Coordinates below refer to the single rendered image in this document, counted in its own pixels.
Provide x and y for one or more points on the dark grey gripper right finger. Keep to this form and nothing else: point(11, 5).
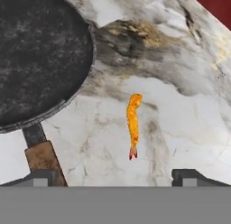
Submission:
point(189, 177)

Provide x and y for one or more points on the orange raw shrimp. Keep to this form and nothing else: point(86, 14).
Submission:
point(133, 120)

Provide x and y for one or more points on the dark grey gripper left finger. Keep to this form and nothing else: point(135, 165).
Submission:
point(40, 178)

